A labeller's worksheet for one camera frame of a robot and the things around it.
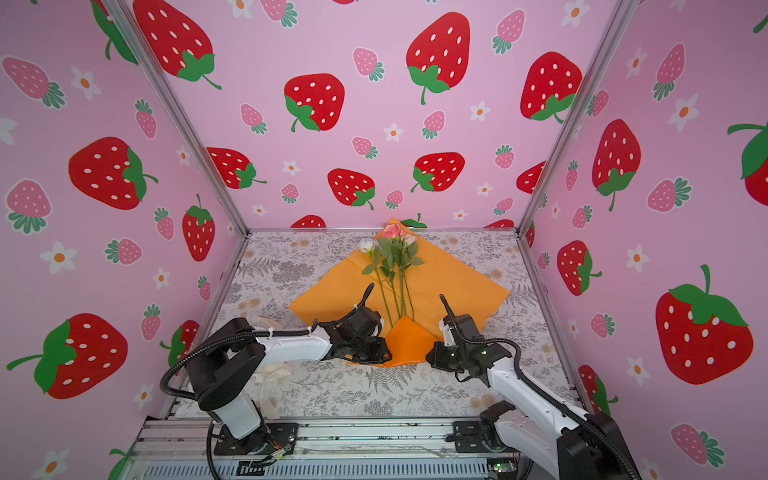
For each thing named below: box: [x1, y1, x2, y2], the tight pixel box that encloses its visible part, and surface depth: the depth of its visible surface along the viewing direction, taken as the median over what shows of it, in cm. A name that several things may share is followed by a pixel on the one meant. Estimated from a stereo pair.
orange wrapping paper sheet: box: [289, 217, 511, 367], surface depth 109 cm
